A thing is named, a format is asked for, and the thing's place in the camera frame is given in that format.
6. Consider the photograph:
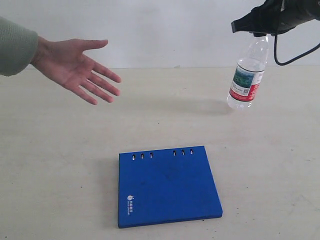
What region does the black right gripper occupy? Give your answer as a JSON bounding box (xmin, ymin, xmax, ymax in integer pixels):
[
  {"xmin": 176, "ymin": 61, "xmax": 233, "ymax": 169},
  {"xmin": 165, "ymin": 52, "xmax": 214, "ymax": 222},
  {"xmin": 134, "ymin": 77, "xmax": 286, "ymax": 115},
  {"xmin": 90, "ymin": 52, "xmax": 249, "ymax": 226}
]
[{"xmin": 231, "ymin": 0, "xmax": 320, "ymax": 37}]

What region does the clear plastic water bottle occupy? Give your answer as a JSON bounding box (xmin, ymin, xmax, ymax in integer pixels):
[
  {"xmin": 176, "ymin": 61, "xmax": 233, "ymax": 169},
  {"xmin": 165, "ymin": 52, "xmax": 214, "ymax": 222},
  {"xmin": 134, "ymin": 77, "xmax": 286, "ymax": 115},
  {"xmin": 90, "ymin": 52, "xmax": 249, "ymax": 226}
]
[{"xmin": 226, "ymin": 34, "xmax": 270, "ymax": 110}]

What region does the blue ring binder notebook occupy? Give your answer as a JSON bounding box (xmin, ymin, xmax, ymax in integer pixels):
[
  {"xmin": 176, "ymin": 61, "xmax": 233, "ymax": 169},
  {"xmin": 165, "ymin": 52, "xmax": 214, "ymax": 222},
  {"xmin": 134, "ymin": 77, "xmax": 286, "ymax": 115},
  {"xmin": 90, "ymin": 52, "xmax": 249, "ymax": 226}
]
[{"xmin": 117, "ymin": 145, "xmax": 223, "ymax": 229}]

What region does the green sleeved forearm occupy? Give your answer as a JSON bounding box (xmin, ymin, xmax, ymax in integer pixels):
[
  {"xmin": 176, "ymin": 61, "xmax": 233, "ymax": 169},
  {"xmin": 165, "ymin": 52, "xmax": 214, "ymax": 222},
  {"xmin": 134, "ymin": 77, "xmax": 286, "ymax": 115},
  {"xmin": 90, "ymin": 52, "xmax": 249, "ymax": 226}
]
[{"xmin": 0, "ymin": 17, "xmax": 39, "ymax": 77}]

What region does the person's open bare hand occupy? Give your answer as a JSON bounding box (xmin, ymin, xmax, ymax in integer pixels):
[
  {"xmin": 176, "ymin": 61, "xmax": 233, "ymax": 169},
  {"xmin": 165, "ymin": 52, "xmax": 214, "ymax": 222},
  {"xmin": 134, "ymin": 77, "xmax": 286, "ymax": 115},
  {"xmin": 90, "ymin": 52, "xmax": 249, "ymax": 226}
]
[{"xmin": 31, "ymin": 37, "xmax": 122, "ymax": 105}]

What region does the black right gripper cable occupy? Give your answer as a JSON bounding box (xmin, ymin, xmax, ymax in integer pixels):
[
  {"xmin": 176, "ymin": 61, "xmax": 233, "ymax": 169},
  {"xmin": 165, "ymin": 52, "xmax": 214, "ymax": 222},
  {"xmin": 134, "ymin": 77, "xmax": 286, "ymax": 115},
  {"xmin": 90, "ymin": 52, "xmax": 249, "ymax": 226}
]
[{"xmin": 273, "ymin": 31, "xmax": 320, "ymax": 67}]

